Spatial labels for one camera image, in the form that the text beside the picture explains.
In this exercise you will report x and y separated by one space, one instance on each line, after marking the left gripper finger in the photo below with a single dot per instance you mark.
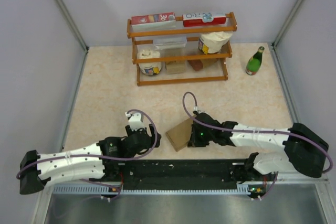
128 130
155 136

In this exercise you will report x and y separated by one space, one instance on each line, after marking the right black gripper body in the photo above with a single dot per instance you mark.
200 138

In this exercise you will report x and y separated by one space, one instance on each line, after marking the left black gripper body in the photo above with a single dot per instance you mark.
139 130

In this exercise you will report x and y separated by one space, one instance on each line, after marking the brown cardboard box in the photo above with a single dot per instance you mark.
179 136

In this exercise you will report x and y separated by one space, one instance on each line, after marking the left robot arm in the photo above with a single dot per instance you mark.
97 161

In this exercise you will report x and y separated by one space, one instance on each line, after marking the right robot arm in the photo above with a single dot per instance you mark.
286 150

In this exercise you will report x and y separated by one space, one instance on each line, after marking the red foil wrap box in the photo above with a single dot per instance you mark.
153 22

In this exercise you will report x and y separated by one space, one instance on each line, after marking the red white wrap box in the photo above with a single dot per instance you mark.
203 19

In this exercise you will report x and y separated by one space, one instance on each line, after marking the tan block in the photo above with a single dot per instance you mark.
175 67

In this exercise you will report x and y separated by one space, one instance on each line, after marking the brown bread loaf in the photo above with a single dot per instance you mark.
200 64

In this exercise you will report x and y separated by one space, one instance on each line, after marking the wooden three-tier shelf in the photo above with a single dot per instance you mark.
190 52

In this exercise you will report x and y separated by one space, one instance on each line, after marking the clear plastic container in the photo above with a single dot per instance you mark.
170 43

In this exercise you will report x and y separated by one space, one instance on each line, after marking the green glass bottle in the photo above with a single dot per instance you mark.
254 63

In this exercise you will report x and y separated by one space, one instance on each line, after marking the large white flour bag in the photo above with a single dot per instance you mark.
211 43

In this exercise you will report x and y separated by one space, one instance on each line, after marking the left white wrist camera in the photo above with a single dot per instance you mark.
135 120

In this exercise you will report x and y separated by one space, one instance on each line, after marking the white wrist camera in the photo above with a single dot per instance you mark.
197 110
135 120

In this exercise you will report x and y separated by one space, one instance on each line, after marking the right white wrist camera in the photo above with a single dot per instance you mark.
197 110

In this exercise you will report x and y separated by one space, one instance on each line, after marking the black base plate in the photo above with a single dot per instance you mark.
177 174

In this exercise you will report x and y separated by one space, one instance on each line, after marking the grey cable duct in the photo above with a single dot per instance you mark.
91 189

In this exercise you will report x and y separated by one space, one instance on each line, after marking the aluminium frame rail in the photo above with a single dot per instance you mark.
71 24

